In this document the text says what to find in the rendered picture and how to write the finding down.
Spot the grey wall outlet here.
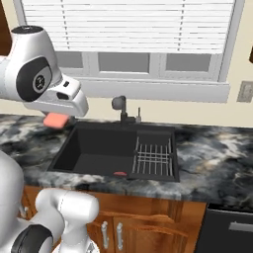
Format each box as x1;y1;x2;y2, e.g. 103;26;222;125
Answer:
236;80;253;104

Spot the pink sponge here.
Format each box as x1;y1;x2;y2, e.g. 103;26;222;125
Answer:
42;112;70;129

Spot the black dishwasher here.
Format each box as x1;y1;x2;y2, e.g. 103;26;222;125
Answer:
193;203;253;253

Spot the silver cabinet handle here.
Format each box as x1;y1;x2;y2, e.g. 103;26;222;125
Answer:
116;222;125;252
101;220;110;250
19;204;29;219

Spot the black sink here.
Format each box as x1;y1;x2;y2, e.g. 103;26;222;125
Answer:
46;121;181;183

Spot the window with white blinds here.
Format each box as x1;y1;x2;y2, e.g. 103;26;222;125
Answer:
13;0;247;104

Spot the black faucet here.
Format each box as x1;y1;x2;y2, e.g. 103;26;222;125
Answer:
111;95;137;125

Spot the grey soap dispenser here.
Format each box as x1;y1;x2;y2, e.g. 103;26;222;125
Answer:
135;106;143;124

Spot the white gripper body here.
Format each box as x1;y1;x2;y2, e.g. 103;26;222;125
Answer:
23;88;90;119

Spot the grey dishwasher handle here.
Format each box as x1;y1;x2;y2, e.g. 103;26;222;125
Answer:
228;220;253;233

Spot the grey wire dish rack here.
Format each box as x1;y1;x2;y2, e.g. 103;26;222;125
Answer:
130;134;175;178

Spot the wooden cabinet door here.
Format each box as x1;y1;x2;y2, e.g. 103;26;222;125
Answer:
113;212;200;253
84;211;116;253
20;185;45;222

